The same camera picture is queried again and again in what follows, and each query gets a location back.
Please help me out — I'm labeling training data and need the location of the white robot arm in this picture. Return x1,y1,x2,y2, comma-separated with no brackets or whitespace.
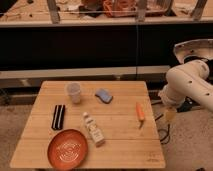
158,60,213,123

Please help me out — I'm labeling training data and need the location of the white robot base shell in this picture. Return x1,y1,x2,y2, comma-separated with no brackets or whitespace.
173,39,213,64

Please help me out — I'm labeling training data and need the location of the blue sponge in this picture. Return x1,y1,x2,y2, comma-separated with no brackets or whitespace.
95,88,113,104

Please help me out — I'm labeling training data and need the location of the white labelled bottle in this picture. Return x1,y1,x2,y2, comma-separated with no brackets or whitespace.
83,112,105,147

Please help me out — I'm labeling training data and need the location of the orange ridged plate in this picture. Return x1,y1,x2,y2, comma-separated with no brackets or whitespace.
47,129,88,171

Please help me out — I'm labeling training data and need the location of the black striped eraser block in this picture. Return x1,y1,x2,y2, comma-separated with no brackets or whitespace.
51,105,65,130

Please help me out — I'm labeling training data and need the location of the orange object on shelf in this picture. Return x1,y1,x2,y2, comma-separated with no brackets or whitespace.
103,0,136,17

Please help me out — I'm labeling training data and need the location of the black floor cable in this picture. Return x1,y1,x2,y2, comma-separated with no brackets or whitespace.
154,113,172,146

